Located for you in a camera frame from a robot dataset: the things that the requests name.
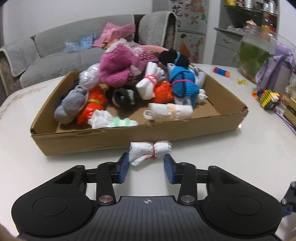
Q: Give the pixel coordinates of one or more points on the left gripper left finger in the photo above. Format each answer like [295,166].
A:
[107,174]

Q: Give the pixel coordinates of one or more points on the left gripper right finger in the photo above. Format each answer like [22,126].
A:
[184,174]

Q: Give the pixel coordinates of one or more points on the white sock small bundle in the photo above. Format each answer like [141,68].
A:
[140,152]

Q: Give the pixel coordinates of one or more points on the white bundle green band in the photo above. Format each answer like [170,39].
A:
[103,119]

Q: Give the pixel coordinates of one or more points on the white sock peach band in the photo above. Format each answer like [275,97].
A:
[167,112]

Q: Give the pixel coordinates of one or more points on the orange bag green band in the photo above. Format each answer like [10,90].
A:
[96,101]

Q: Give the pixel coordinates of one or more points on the black sock pink band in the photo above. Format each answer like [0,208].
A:
[125,97]

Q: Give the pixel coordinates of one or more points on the grey sock blue flower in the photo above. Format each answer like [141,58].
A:
[71,105]

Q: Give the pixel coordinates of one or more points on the orange plastic bag bundle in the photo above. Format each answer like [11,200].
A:
[163,93]

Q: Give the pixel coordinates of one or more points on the bright blue sock bundle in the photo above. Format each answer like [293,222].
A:
[182,81]

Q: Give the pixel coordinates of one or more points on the clear plastic bag bundle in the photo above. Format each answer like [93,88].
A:
[90,78]

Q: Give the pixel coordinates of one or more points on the grey white sock bundle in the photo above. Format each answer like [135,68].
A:
[199,76]

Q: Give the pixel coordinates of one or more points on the pink fluffy sock bundle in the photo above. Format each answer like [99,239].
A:
[121,63]

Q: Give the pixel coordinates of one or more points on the black sock blue band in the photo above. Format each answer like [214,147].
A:
[173,57]

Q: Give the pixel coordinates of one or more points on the brown cardboard box tray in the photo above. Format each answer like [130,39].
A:
[222,112]

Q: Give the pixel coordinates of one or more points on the rubiks cube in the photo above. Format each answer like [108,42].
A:
[268,99]

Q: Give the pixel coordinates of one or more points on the yellow candy wrapper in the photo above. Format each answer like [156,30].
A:
[242,82]

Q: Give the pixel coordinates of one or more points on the colourful block toy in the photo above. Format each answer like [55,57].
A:
[221,72]

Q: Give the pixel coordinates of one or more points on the pink plastic child chair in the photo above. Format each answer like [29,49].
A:
[153,48]

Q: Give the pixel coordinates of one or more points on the purple water bottle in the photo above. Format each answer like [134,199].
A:
[276,71]

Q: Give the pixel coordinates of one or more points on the blue toy castle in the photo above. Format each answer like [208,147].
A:
[87,42]

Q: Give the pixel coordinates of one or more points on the grey covered sofa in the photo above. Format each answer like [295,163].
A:
[55,52]

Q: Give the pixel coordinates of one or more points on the pink plastic bag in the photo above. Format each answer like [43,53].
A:
[112,32]

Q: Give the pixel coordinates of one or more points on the glass fish bowl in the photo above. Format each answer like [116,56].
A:
[256,46]

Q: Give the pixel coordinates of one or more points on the flower decorated refrigerator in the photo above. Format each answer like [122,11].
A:
[192,20]

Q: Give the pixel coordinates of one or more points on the grey shelf cabinet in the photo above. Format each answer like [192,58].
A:
[235,17]

